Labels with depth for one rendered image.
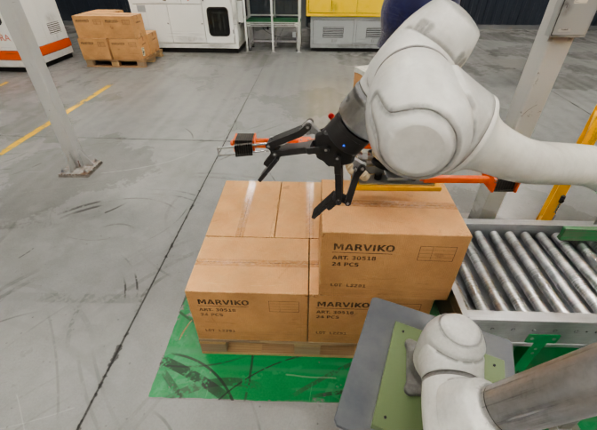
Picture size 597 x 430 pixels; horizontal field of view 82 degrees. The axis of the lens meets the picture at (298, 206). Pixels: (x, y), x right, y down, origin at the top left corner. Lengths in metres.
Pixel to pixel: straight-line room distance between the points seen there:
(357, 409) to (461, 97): 1.00
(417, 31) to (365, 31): 8.25
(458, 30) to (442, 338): 0.76
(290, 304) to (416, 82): 1.49
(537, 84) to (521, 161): 2.24
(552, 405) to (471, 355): 0.24
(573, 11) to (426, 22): 2.09
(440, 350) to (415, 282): 0.66
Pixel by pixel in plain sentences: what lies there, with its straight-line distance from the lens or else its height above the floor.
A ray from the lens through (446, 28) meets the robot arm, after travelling 0.51.
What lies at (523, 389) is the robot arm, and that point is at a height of 1.17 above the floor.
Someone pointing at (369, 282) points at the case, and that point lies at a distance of 1.62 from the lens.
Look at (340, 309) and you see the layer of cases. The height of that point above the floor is 0.44.
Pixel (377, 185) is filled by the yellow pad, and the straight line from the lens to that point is 1.36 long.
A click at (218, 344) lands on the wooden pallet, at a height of 0.10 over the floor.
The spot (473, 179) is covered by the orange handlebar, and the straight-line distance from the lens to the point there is 1.28.
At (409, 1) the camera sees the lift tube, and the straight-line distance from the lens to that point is 1.20.
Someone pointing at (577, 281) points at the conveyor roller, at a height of 0.54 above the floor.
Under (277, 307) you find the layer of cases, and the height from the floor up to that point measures 0.44.
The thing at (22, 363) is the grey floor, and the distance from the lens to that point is 2.62.
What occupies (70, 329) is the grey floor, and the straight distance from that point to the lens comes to 2.63.
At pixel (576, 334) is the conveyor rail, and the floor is 0.50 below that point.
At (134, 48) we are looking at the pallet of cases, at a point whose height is 0.36.
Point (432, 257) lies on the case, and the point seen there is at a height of 0.82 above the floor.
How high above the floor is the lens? 1.85
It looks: 36 degrees down
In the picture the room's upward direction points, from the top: straight up
